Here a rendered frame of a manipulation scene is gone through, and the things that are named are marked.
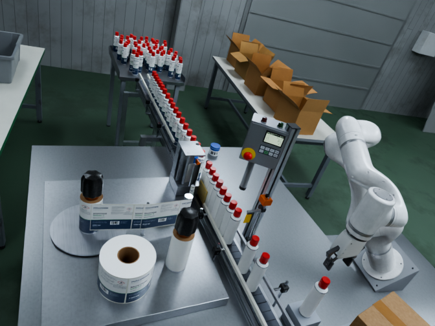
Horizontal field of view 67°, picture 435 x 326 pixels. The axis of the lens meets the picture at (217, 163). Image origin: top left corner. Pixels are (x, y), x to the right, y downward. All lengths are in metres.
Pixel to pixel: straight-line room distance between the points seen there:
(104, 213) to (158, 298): 0.40
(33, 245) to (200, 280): 0.70
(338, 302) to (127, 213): 1.03
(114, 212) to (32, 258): 0.36
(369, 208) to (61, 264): 1.12
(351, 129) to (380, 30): 5.87
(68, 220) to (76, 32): 4.16
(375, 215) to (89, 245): 1.08
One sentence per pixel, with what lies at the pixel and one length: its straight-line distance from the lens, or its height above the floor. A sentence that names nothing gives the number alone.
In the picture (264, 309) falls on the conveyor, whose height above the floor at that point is 0.88.
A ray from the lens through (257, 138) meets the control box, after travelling 1.39.
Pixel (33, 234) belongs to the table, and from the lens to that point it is 1.64.
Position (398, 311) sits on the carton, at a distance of 1.43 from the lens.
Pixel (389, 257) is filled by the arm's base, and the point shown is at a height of 1.02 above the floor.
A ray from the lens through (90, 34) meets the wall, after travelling 5.47.
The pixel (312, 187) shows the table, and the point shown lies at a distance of 3.72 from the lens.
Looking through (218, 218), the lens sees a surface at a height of 0.94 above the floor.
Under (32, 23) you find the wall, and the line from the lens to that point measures 5.53.
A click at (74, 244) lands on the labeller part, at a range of 1.50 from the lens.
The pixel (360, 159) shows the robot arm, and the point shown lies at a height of 1.55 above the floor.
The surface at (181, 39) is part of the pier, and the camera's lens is 5.27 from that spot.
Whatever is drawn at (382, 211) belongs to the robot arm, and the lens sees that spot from 1.10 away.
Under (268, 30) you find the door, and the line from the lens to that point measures 5.91.
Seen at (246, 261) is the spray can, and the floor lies 0.96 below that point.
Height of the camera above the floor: 2.01
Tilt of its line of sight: 32 degrees down
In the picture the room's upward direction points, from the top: 17 degrees clockwise
